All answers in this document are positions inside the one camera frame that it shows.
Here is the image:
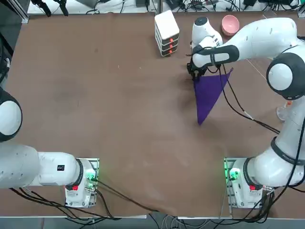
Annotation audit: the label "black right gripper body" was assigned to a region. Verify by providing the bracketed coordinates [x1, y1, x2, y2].
[186, 60, 208, 77]

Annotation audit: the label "purple towel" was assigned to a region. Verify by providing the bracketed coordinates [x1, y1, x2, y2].
[192, 67, 234, 126]

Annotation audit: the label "white three-drawer box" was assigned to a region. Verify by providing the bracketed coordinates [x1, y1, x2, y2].
[154, 10, 180, 58]

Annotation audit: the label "pink bowl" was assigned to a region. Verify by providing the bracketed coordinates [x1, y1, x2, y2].
[221, 15, 240, 37]

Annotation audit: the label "clear bottle blue cap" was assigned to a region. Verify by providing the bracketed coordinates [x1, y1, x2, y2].
[276, 100, 293, 122]

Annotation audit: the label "grey laptop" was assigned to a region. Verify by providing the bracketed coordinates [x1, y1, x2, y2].
[75, 0, 99, 8]

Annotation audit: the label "black tripod legs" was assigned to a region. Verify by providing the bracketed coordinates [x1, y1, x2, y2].
[30, 0, 69, 17]

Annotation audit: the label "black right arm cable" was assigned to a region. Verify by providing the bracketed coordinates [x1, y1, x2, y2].
[207, 64, 305, 191]

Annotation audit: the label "black cable on table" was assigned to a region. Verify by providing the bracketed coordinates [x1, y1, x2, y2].
[95, 180, 172, 214]

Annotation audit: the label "aluminium frame profile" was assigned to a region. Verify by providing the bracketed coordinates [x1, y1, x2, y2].
[0, 0, 30, 24]

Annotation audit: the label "black cable bundle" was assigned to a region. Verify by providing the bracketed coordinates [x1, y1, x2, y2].
[9, 187, 120, 220]

